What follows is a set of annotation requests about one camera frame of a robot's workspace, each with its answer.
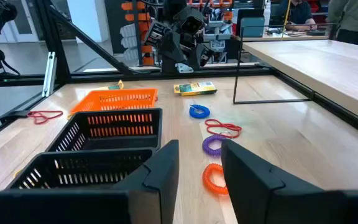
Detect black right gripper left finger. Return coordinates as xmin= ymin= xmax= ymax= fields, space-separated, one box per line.
xmin=0 ymin=139 xmax=180 ymax=224

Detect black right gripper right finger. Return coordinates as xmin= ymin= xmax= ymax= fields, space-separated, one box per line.
xmin=221 ymin=139 xmax=358 ymax=224

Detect yellow green crayon box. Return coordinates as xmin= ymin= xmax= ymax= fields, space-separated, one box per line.
xmin=173 ymin=81 xmax=218 ymax=97
xmin=96 ymin=79 xmax=125 ymax=91

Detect orange spiral coil wristband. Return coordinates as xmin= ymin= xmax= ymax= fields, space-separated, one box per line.
xmin=201 ymin=162 xmax=229 ymax=196

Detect blue spiral coil wristband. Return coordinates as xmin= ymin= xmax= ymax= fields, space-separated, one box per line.
xmin=188 ymin=103 xmax=211 ymax=120

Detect purple spiral coil wristband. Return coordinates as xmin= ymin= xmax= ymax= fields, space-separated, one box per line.
xmin=201 ymin=133 xmax=229 ymax=157

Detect black plastic basket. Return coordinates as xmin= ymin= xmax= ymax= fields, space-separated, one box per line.
xmin=46 ymin=108 xmax=163 ymax=152
xmin=7 ymin=148 xmax=157 ymax=191

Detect orange plastic basket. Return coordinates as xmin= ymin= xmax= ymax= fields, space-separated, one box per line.
xmin=70 ymin=88 xmax=159 ymax=114

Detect red rubber band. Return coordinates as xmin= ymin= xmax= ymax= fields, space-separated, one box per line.
xmin=204 ymin=118 xmax=243 ymax=139
xmin=26 ymin=109 xmax=65 ymax=126

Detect rack with grey bins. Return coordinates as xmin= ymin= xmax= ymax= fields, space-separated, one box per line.
xmin=201 ymin=17 xmax=234 ymax=63

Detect black monitor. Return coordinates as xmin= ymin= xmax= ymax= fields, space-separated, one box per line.
xmin=235 ymin=8 xmax=265 ymax=38

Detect black board with orange parts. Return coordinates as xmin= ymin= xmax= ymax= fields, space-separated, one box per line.
xmin=104 ymin=0 xmax=157 ymax=67

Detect person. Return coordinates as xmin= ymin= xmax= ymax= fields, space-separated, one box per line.
xmin=275 ymin=0 xmax=318 ymax=32
xmin=326 ymin=0 xmax=358 ymax=49

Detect wooden shelf riser black legs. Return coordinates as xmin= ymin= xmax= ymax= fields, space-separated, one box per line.
xmin=232 ymin=23 xmax=358 ymax=128

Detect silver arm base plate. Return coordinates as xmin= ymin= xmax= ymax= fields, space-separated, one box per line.
xmin=175 ymin=62 xmax=195 ymax=75

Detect thin yellow hanging cord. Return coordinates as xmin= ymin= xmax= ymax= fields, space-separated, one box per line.
xmin=280 ymin=0 xmax=292 ymax=40

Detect black metal table frame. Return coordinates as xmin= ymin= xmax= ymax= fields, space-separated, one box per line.
xmin=0 ymin=0 xmax=358 ymax=144

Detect silver frame bracket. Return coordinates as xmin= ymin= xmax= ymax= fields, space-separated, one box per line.
xmin=42 ymin=50 xmax=57 ymax=98

